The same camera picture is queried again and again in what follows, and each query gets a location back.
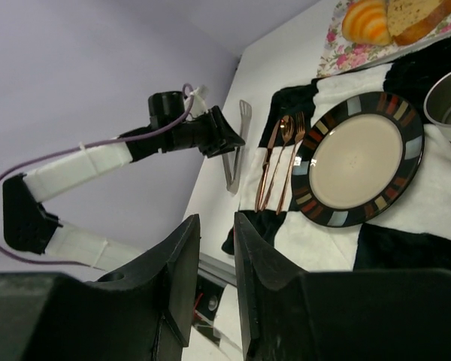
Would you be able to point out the brown bread slice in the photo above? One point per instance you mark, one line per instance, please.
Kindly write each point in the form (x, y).
(409, 21)

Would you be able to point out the floral rectangular tray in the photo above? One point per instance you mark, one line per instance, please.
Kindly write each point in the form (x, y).
(341, 55)

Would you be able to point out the aluminium frame rail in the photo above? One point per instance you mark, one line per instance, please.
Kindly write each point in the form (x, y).
(215, 282)

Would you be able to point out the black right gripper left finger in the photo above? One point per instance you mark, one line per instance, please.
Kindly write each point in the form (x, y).
(144, 308)

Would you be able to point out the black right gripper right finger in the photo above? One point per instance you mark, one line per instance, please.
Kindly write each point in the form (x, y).
(274, 313)

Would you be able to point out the rose gold knife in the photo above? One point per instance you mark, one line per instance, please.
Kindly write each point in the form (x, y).
(266, 165)

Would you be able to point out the orange striped croissant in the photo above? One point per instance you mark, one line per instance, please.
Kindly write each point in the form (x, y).
(365, 22)

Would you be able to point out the rose gold spoon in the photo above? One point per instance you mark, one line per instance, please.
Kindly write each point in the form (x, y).
(286, 132)

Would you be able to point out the rose gold fork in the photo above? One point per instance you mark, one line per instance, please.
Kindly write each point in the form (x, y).
(300, 132)

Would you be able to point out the silver metal tongs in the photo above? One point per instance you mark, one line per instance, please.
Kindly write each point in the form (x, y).
(233, 169)

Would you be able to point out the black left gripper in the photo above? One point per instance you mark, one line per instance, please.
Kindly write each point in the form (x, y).
(216, 136)

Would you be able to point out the grey metal cup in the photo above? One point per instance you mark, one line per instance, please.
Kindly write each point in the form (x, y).
(437, 106)

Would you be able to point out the cream plate with patterned rim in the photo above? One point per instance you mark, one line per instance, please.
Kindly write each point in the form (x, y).
(357, 159)

